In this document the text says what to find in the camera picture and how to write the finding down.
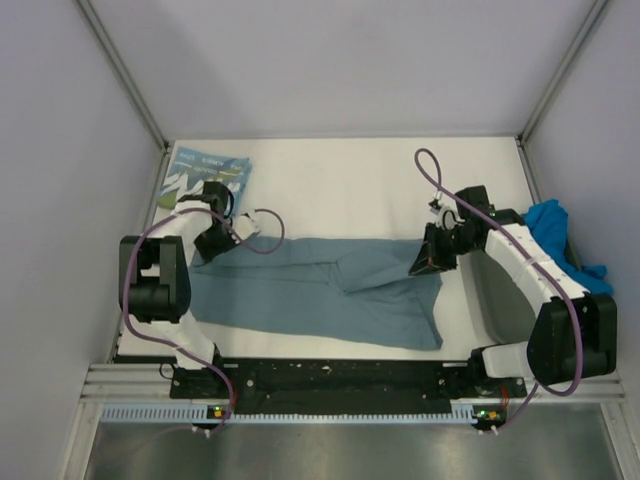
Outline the wrist white camera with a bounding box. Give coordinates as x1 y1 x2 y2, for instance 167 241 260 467
233 209 261 243
429 191 464 230

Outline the aluminium frame post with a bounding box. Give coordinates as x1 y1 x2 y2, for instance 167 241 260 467
73 0 169 152
517 0 613 147

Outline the left aluminium frame post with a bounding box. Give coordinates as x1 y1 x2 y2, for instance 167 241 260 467
73 0 169 152

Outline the bright blue t shirt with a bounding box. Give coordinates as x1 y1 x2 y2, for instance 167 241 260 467
523 199 614 296

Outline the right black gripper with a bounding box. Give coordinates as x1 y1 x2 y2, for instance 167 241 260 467
409 222 479 276

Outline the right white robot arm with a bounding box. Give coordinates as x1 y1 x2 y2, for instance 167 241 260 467
409 186 617 396

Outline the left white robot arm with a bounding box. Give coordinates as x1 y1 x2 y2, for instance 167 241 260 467
119 181 237 397

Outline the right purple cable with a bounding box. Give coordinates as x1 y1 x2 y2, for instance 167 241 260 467
413 148 586 436

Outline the grey plastic bin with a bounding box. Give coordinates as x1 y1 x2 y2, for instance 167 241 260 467
464 223 590 344

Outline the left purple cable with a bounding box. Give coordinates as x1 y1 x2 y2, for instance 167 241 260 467
122 208 286 436

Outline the right aluminium frame post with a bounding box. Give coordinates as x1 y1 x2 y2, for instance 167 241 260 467
517 0 613 147

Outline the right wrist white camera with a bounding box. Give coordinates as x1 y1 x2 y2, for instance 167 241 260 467
429 191 464 230

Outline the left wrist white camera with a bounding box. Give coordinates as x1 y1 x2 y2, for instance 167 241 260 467
233 209 261 243

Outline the folded printed blue t shirt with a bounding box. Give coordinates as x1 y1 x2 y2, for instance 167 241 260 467
157 147 252 210

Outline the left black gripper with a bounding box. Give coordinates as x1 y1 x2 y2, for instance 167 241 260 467
193 222 240 263

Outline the purple cable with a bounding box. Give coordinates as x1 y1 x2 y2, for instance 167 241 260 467
122 208 286 436
413 148 586 436

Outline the grey-blue t shirt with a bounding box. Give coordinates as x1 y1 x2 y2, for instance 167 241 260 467
190 237 442 351

